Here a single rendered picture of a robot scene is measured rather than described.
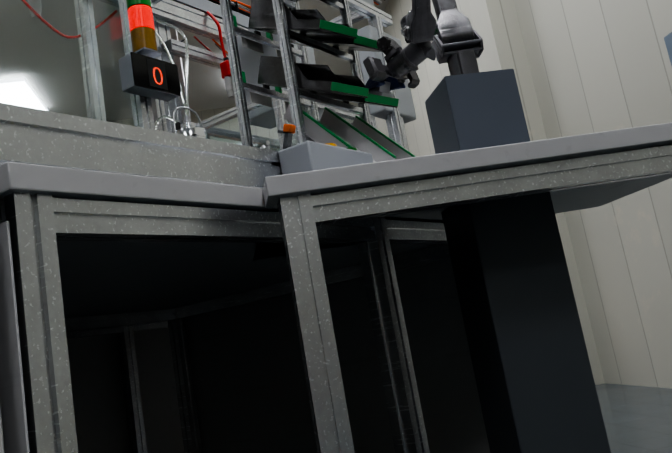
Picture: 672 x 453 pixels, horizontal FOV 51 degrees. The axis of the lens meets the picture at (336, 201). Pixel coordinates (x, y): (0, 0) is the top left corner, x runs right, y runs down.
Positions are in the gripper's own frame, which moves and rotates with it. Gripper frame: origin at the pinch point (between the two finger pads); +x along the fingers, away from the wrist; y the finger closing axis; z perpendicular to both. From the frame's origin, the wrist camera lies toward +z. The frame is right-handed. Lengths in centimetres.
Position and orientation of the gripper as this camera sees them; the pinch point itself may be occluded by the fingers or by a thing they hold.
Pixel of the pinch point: (379, 83)
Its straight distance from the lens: 191.8
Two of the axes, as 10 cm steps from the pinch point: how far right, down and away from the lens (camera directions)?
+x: -6.4, 4.7, 6.0
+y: -6.8, 0.0, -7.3
